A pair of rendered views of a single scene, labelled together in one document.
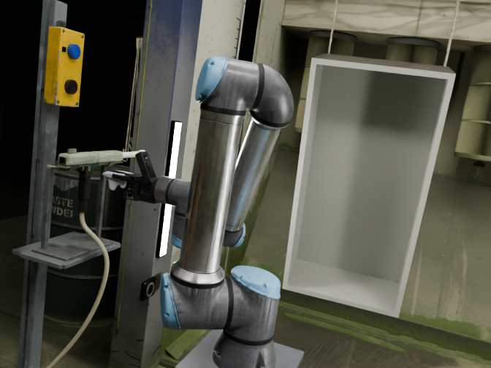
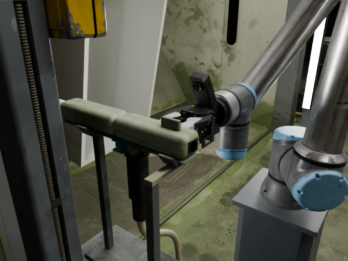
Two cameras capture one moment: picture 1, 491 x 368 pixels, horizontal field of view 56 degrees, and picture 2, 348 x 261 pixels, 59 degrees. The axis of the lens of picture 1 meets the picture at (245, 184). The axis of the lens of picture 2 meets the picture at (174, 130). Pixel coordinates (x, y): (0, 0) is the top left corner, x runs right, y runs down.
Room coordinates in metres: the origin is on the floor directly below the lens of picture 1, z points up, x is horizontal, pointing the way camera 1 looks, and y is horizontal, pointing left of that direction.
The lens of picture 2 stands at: (1.38, 1.02, 1.33)
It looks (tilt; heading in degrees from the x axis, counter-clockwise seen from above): 23 degrees down; 288
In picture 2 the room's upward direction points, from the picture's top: straight up
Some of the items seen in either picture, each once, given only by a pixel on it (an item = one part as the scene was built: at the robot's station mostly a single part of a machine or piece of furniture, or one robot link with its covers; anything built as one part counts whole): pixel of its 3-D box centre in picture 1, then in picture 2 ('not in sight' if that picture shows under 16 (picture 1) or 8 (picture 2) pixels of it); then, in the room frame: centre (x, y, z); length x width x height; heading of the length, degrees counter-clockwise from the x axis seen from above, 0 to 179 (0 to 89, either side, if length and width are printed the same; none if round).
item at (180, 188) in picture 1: (188, 196); (234, 102); (1.48, 0.18, 1.07); 0.12 x 0.09 x 0.10; 72
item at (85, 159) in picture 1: (106, 177); (93, 149); (1.72, 0.52, 1.05); 0.49 x 0.05 x 0.23; 162
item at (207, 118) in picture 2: (125, 177); (198, 120); (1.53, 0.40, 1.09); 0.09 x 0.05 x 0.02; 81
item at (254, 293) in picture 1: (250, 300); (293, 152); (1.28, -0.06, 0.83); 0.17 x 0.15 x 0.18; 107
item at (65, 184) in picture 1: (90, 239); not in sight; (2.77, 0.91, 0.44); 0.59 x 0.58 x 0.89; 52
